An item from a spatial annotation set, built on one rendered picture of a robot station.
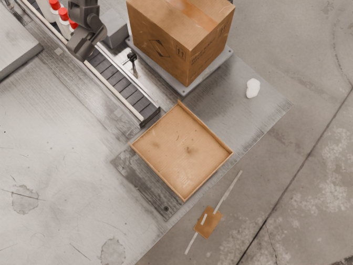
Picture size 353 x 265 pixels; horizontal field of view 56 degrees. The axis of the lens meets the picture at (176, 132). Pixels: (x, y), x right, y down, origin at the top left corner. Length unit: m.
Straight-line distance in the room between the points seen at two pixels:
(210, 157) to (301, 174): 1.08
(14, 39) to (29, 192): 0.63
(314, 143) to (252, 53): 0.76
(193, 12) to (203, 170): 0.56
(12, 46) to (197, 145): 0.85
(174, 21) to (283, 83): 1.40
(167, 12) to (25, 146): 0.73
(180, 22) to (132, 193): 0.63
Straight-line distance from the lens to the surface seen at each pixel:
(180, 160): 1.28
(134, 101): 1.31
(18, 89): 1.51
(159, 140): 1.30
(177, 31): 1.17
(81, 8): 0.99
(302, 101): 2.44
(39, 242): 1.32
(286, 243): 2.18
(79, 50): 1.04
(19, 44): 1.55
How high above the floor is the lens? 2.07
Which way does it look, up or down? 71 degrees down
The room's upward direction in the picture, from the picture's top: 3 degrees clockwise
